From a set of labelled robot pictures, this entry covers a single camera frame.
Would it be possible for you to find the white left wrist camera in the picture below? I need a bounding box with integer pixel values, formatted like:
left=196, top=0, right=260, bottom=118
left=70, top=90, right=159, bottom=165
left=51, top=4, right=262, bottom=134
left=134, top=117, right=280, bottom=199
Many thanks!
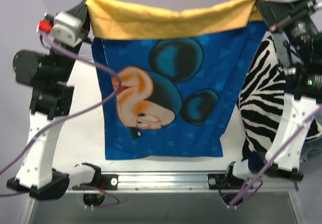
left=36, top=12, right=83, bottom=47

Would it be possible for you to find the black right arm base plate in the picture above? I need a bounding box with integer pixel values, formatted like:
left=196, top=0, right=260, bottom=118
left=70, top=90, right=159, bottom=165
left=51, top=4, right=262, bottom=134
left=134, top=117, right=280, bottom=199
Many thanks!
left=207, top=174, right=245, bottom=190

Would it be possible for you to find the aluminium front rail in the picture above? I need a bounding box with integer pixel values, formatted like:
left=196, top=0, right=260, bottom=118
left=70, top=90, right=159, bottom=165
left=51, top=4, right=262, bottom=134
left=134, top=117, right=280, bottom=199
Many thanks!
left=28, top=170, right=299, bottom=194

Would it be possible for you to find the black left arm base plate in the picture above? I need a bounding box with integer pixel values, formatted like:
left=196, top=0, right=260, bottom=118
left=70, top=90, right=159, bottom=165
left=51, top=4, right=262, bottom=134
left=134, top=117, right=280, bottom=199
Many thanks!
left=71, top=174, right=119, bottom=190

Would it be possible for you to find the yellow pillowcase with blue lining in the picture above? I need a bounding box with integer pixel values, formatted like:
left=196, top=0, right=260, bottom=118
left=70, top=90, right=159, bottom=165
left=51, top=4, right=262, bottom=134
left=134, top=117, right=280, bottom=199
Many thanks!
left=86, top=0, right=267, bottom=160

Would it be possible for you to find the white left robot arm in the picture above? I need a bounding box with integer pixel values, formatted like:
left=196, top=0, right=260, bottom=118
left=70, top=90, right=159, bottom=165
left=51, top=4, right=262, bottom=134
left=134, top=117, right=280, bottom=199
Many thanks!
left=6, top=48, right=102, bottom=200

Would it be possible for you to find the grey green towel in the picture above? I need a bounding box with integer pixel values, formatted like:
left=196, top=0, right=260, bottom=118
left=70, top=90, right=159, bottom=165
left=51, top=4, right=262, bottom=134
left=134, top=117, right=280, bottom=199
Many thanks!
left=271, top=33, right=321, bottom=161

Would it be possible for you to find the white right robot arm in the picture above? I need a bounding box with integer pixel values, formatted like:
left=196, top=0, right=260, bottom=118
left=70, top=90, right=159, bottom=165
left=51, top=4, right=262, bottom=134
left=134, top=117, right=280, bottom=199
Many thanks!
left=223, top=0, right=321, bottom=188

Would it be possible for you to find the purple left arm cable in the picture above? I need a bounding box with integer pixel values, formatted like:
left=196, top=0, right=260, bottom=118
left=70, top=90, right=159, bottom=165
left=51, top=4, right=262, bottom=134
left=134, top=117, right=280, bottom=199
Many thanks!
left=0, top=31, right=123, bottom=208

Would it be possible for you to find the zebra striped blanket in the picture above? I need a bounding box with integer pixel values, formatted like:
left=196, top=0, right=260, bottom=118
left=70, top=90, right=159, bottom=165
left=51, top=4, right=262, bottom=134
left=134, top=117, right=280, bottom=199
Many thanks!
left=237, top=36, right=321, bottom=172

